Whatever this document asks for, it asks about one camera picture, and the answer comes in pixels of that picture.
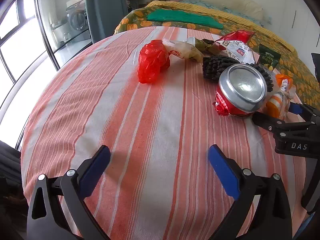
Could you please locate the black knitted item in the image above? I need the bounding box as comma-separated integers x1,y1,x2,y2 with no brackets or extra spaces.
202,55,274,92

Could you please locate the yellow textured blanket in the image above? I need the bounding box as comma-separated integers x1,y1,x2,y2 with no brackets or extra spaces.
146,0,297,54

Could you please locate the crushed red soda can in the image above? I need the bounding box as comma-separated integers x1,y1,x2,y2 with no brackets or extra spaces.
214,64,267,118

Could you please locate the pink striped bed sheet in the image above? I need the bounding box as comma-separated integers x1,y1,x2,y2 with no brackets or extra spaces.
21,27,306,239

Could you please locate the red white snack bag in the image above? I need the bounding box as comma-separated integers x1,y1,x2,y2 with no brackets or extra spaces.
214,30,255,64

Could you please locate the black framed window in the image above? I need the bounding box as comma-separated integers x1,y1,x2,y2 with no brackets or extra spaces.
1,0,92,149

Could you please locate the washing machine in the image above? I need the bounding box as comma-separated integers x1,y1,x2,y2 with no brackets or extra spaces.
66,2,88,32

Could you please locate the folded green cloth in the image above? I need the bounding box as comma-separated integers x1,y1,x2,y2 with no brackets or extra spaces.
147,9,223,29

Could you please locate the blue floral pillow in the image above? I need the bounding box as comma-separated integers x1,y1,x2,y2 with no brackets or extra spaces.
178,0,272,27

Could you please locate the gold black tea packet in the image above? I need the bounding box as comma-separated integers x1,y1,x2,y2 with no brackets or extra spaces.
195,38,223,55

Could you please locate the dark green snack packet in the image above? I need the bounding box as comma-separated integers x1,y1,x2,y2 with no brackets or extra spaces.
258,44,281,71

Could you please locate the orange white wrapper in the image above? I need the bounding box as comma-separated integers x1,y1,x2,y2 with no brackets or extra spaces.
263,74,296,120

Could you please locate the white wardrobe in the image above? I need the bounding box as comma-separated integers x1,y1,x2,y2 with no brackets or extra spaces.
280,0,319,74

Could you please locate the orange floral green quilt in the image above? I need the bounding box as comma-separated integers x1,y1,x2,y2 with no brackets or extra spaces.
114,6,320,111

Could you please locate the red plastic bag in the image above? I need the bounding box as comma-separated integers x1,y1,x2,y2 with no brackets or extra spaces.
137,40,170,83

